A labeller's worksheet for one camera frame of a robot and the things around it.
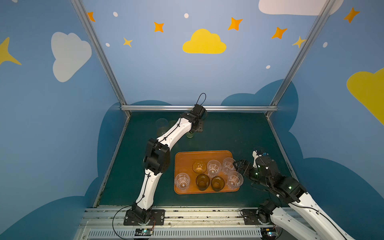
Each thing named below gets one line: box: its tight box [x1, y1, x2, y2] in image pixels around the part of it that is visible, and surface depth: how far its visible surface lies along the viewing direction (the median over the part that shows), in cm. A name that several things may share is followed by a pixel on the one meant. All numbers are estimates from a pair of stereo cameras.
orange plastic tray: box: [174, 150, 236, 194], surface depth 86 cm
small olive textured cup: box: [211, 176, 225, 192], surface depth 82 cm
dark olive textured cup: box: [195, 173, 211, 191], surface depth 82 cm
